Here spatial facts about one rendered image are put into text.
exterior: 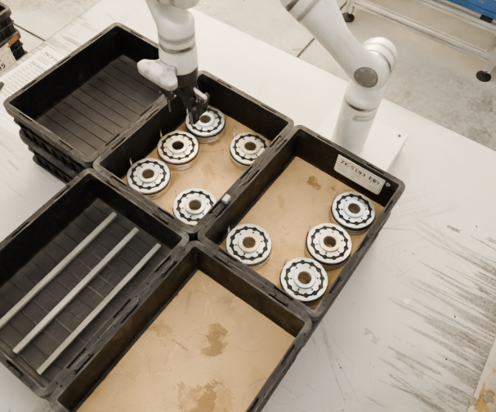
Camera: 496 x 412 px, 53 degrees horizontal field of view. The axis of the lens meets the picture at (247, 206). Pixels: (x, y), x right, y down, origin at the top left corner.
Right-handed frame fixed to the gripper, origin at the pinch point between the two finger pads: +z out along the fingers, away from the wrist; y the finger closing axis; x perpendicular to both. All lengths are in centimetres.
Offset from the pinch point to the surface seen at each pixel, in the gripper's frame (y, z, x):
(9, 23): 114, 47, -23
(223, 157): -6.2, 17.8, -6.7
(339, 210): -38.3, 15.1, -10.0
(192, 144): 1.0, 15.0, -3.3
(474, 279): -74, 31, -24
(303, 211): -31.2, 17.9, -6.2
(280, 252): -33.2, 18.0, 6.2
